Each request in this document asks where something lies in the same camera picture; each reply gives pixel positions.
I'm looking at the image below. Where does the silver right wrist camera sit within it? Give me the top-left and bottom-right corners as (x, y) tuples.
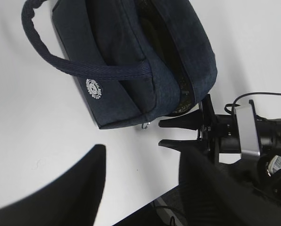
(234, 99), (261, 161)

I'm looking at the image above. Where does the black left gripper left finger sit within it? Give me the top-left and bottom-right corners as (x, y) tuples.
(0, 145), (106, 226)

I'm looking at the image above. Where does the dark navy lunch bag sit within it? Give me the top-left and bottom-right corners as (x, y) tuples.
(21, 0), (217, 129)

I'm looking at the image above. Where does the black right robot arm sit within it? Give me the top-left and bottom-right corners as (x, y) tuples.
(158, 95), (281, 164)

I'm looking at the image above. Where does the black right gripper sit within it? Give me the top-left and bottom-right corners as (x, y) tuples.
(158, 94), (241, 162)

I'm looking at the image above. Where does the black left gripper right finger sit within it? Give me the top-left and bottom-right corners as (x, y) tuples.
(179, 148), (281, 226)

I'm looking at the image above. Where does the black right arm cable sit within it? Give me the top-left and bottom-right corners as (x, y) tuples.
(224, 91), (281, 116)

